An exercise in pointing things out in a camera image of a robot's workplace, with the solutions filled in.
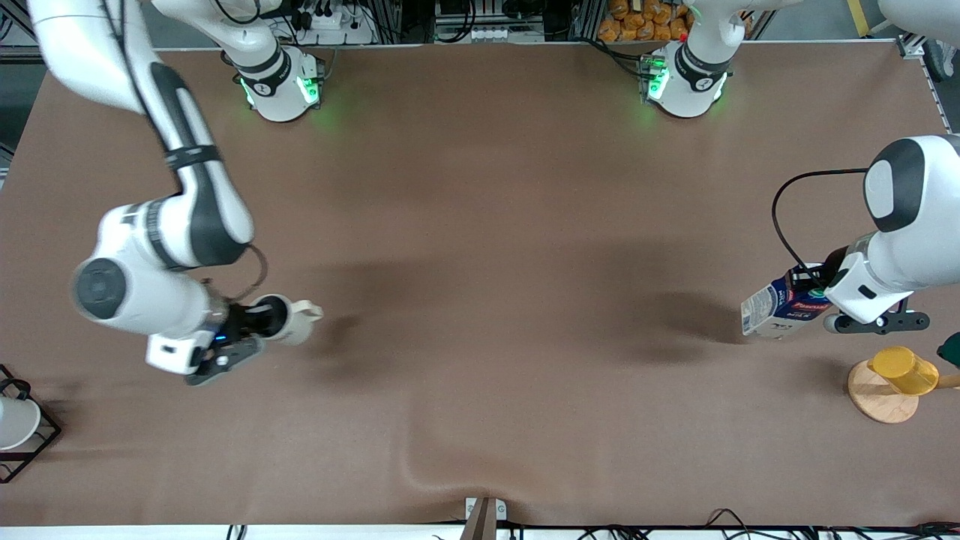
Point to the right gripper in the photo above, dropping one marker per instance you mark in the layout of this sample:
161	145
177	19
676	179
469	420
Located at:
245	321

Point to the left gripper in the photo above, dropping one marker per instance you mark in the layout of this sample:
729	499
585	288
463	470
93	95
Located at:
831	267

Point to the cream ceramic mug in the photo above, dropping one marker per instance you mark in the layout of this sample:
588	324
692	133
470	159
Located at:
300	322

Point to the blue milk carton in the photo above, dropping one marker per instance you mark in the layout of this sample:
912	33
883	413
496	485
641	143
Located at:
776	307

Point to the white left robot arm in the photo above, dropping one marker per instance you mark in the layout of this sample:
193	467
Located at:
915	225

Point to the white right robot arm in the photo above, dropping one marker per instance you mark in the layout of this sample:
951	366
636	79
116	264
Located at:
202	217

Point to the yellow plastic cup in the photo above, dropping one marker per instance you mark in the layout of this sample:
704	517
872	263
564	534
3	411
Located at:
904	370

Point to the wooden cup stand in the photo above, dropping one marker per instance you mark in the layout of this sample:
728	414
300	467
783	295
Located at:
877	397

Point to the dark green cup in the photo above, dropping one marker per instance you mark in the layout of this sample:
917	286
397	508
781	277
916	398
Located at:
951	349

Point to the white cup in rack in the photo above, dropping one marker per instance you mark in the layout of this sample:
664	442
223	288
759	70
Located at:
15	424

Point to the brown table mat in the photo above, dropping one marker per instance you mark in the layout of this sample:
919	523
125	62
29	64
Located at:
480	360

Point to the bag of orange buns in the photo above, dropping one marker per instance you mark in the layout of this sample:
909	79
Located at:
645	21

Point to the white power strip with plugs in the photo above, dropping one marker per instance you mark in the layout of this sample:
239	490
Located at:
337	22

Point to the small white power strip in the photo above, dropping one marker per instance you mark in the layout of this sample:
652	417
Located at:
495	34

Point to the aluminium frame profile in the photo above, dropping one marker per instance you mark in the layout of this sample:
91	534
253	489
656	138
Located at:
911	46

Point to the metal table bracket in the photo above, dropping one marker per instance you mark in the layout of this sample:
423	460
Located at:
485	514

